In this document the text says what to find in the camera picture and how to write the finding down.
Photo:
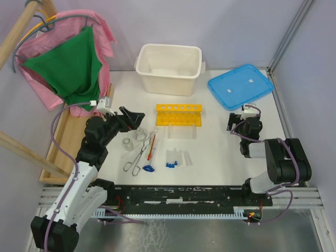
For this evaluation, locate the red orange stirring rod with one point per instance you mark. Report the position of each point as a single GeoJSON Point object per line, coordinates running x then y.
{"type": "Point", "coordinates": [151, 148]}

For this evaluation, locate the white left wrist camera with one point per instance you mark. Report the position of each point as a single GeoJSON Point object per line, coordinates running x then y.
{"type": "Point", "coordinates": [103, 105]}

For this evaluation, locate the green shirt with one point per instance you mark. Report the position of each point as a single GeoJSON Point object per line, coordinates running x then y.
{"type": "Point", "coordinates": [71, 69]}

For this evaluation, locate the small green circuit board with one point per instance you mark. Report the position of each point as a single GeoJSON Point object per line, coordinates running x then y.
{"type": "Point", "coordinates": [256, 215]}

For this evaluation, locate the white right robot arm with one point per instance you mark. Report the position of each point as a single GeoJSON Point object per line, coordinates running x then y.
{"type": "Point", "coordinates": [286, 160]}

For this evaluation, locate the small glass beaker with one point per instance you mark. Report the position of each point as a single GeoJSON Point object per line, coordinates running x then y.
{"type": "Point", "coordinates": [127, 144]}

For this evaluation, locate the yellow clothes hanger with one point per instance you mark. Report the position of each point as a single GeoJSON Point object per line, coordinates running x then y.
{"type": "Point", "coordinates": [39, 25]}

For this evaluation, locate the blue plastic bin lid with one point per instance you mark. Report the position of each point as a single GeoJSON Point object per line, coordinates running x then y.
{"type": "Point", "coordinates": [237, 87]}

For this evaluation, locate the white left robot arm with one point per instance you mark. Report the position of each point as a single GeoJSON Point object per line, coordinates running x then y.
{"type": "Point", "coordinates": [83, 193]}

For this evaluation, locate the yellow test tube rack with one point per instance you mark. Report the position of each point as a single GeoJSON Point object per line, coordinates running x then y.
{"type": "Point", "coordinates": [179, 115]}

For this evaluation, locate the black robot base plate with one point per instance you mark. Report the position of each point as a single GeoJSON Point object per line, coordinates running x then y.
{"type": "Point", "coordinates": [145, 199]}

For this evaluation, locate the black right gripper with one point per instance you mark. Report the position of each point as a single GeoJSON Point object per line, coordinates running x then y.
{"type": "Point", "coordinates": [233, 118]}

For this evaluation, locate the grey slotted cable duct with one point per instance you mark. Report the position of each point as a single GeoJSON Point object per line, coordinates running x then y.
{"type": "Point", "coordinates": [238, 214]}

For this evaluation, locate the metal crucible tongs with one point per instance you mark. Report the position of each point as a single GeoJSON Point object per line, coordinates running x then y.
{"type": "Point", "coordinates": [134, 165]}

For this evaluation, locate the blue capped test tube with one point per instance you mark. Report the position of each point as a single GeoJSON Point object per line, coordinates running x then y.
{"type": "Point", "coordinates": [168, 158]}

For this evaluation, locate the aluminium frame post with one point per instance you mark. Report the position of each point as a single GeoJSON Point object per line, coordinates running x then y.
{"type": "Point", "coordinates": [295, 25]}

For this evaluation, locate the grey clothes hanger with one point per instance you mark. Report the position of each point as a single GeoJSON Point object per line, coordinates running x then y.
{"type": "Point", "coordinates": [14, 55]}

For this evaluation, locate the clear test tube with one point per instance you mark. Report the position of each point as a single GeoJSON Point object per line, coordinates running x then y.
{"type": "Point", "coordinates": [190, 160]}

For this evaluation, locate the white plastic storage bin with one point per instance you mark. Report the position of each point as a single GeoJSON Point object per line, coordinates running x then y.
{"type": "Point", "coordinates": [169, 69]}

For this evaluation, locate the pink shirt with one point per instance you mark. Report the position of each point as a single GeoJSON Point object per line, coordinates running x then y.
{"type": "Point", "coordinates": [65, 30]}

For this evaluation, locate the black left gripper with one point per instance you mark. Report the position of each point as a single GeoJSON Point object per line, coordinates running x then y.
{"type": "Point", "coordinates": [129, 121]}

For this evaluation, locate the small glass flask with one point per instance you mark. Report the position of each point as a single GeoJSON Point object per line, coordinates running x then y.
{"type": "Point", "coordinates": [140, 134]}

